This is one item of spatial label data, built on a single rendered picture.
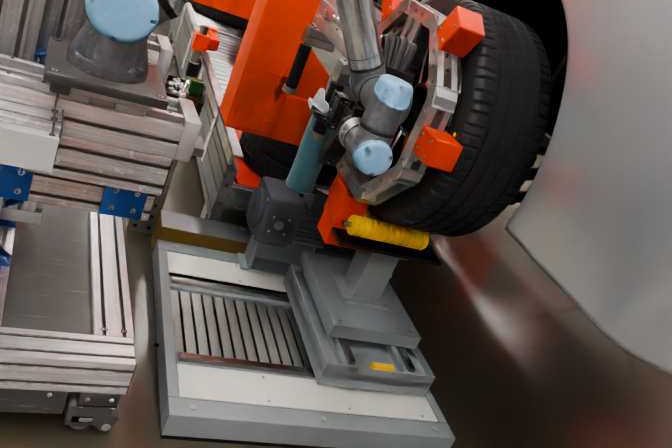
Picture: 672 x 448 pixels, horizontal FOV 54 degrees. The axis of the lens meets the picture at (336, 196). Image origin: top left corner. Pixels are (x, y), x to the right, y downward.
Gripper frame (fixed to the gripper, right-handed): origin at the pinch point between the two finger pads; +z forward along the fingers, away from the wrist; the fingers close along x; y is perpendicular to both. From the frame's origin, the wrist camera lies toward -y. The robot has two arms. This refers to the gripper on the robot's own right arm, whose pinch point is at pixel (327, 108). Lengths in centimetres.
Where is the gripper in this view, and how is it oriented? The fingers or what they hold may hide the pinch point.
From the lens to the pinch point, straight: 163.9
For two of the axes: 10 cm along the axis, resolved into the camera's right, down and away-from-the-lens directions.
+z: -2.6, -4.7, 8.4
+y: 3.7, -8.6, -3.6
